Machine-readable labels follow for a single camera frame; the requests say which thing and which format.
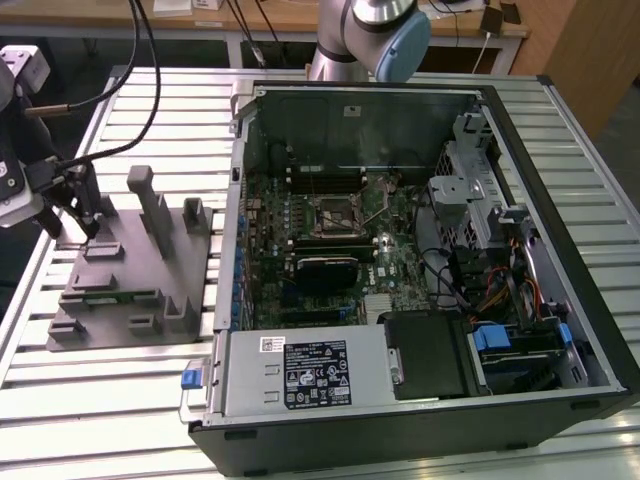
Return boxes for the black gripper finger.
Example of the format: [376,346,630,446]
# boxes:
[67,162,101,239]
[33,202,64,239]

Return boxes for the CPU socket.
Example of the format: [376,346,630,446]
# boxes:
[312,196,365,239]

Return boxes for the grey parts rack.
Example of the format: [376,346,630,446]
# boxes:
[45,164,216,351]

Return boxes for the wooden desk white legs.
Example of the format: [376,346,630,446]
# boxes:
[0,0,532,76]

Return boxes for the grey power supply with label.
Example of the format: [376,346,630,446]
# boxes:
[219,327,396,419]

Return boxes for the small black graphics card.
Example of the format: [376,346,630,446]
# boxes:
[294,254,359,294]

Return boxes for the silver chipset heatsink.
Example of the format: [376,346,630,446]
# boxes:
[363,293,396,327]

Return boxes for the green motherboard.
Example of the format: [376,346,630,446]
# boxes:
[239,167,436,332]

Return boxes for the black open PC case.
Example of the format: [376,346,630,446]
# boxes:
[177,79,640,479]

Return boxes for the silver metal drive cage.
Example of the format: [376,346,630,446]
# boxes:
[427,112,506,251]

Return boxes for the black plastic shroud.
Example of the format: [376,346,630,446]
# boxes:
[382,309,476,401]

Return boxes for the grey plastic drive clip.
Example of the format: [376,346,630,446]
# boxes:
[487,204,532,241]
[451,112,489,146]

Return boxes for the hard disk in blue carrier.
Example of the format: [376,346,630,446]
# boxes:
[467,322,574,396]

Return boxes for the dark phone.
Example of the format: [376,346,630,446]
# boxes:
[478,7,505,37]

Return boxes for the wooden cabinet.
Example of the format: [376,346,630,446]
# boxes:
[509,0,640,146]

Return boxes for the white wrist camera black face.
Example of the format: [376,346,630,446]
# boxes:
[0,154,47,230]

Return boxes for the thin cable brass connector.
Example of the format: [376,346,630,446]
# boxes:
[24,0,144,119]

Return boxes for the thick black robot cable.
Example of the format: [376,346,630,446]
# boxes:
[54,0,164,171]

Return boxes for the silver metal latch bracket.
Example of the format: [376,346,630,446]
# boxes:
[383,346,405,387]

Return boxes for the orange yellow wire bundle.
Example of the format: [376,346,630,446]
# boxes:
[479,267,546,314]

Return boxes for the white charging cable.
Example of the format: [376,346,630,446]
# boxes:
[472,30,494,76]

